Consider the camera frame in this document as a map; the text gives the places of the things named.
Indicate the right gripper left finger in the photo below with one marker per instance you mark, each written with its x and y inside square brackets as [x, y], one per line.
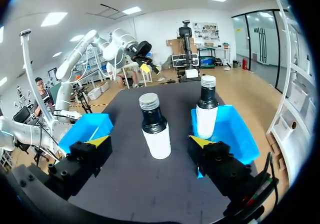
[82, 164]

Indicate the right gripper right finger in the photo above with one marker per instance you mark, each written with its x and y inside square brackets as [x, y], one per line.
[220, 166]

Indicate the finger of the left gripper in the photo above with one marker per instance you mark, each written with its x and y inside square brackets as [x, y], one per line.
[156, 69]
[145, 67]

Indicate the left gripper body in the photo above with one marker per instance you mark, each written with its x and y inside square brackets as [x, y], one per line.
[140, 49]

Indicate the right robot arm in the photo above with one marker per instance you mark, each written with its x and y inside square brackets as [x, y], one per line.
[22, 133]

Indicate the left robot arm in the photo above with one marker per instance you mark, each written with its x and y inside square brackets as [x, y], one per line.
[66, 66]

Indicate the blue plastic bin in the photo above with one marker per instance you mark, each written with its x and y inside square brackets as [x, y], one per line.
[232, 133]
[87, 126]

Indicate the white bottle with black neck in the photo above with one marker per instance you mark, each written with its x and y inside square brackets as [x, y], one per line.
[206, 118]
[157, 141]

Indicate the person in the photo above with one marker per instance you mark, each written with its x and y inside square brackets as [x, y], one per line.
[126, 75]
[43, 96]

